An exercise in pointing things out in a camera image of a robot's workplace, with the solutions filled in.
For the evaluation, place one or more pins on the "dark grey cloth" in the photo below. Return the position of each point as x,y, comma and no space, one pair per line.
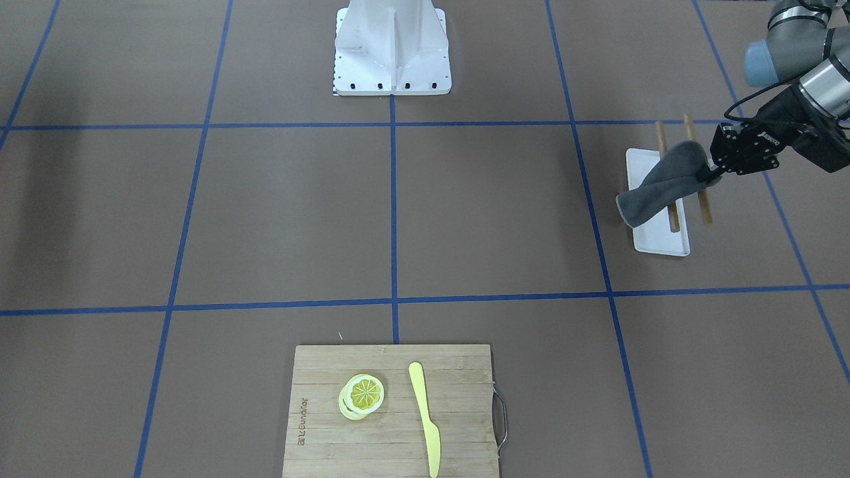
677,175

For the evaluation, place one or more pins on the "bamboo cutting board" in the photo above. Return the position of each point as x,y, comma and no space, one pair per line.
390,441

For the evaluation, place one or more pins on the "yellow lemon slice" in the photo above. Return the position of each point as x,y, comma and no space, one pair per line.
360,396

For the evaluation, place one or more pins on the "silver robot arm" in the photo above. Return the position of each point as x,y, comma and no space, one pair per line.
809,61

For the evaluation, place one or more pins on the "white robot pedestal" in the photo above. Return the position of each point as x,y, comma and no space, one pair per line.
391,48

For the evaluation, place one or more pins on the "yellow plastic knife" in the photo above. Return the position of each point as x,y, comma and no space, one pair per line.
431,432

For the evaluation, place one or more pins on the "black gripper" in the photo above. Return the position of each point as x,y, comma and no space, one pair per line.
778,119

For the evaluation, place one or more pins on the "wooden rack stick far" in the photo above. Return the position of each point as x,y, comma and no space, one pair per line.
703,195

